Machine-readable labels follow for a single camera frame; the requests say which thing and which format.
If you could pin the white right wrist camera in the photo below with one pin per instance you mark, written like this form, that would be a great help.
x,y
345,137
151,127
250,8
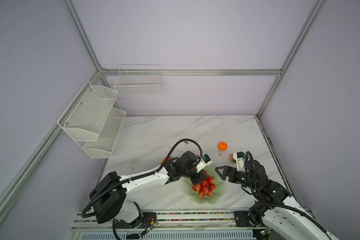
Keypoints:
x,y
240,158

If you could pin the white mesh shelf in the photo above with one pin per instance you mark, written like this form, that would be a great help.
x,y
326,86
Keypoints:
x,y
85,117
105,144

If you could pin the white mesh upper shelf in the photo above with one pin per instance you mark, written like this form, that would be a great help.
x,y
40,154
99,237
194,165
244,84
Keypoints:
x,y
85,117

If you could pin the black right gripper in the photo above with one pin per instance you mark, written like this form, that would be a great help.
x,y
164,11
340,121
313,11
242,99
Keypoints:
x,y
231,170

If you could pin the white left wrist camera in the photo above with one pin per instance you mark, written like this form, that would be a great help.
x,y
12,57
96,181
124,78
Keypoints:
x,y
203,162

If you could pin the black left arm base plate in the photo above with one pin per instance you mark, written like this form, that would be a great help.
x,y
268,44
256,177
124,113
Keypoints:
x,y
142,222

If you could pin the white mesh lower shelf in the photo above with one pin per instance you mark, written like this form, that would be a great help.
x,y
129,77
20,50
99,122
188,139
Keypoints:
x,y
105,144

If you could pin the orange fake tangerine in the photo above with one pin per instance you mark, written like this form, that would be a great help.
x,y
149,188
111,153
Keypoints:
x,y
223,146

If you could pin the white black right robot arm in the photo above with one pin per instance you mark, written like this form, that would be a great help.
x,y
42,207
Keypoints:
x,y
275,207

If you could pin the aluminium front rail frame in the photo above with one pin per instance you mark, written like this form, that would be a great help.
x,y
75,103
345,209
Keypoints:
x,y
176,224

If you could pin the white wire wall basket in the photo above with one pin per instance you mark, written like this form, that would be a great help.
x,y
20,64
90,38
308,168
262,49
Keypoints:
x,y
138,80

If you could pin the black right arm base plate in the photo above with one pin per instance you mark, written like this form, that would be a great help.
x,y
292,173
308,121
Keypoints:
x,y
245,219

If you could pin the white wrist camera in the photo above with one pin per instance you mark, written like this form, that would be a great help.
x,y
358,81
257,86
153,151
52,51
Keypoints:
x,y
240,158
203,162

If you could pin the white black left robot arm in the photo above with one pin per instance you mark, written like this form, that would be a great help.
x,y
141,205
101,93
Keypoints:
x,y
108,198

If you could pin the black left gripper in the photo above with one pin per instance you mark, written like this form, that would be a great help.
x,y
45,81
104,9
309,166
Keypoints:
x,y
199,177

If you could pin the green scalloped fruit bowl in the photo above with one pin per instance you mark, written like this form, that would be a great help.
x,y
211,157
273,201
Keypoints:
x,y
217,193

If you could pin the red fake strawberry apple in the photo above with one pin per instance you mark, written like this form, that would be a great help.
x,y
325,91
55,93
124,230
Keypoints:
x,y
232,159

